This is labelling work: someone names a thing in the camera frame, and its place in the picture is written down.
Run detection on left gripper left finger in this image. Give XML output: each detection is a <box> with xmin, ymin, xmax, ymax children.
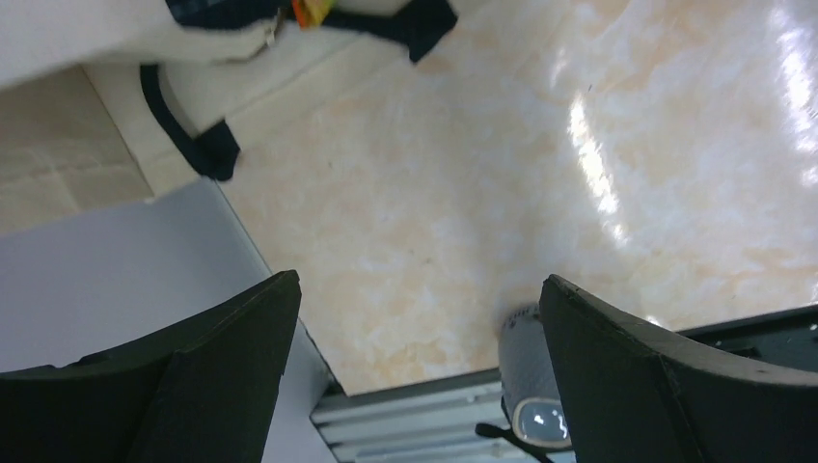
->
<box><xmin>1</xmin><ymin>270</ymin><xmax>302</xmax><ymax>462</ymax></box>

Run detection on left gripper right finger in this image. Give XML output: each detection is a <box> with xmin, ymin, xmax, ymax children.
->
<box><xmin>539</xmin><ymin>275</ymin><xmax>817</xmax><ymax>462</ymax></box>

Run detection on small grey cup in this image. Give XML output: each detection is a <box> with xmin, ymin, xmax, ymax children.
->
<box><xmin>498</xmin><ymin>304</ymin><xmax>572</xmax><ymax>450</ymax></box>

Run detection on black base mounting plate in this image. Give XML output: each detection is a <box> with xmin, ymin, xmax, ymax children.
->
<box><xmin>680</xmin><ymin>305</ymin><xmax>817</xmax><ymax>372</ymax></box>

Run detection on beige canvas tote bag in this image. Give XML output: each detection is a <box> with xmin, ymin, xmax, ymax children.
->
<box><xmin>0</xmin><ymin>0</ymin><xmax>460</xmax><ymax>234</ymax></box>

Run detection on aluminium frame rail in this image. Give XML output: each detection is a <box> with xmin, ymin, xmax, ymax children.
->
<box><xmin>311</xmin><ymin>369</ymin><xmax>576</xmax><ymax>462</ymax></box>

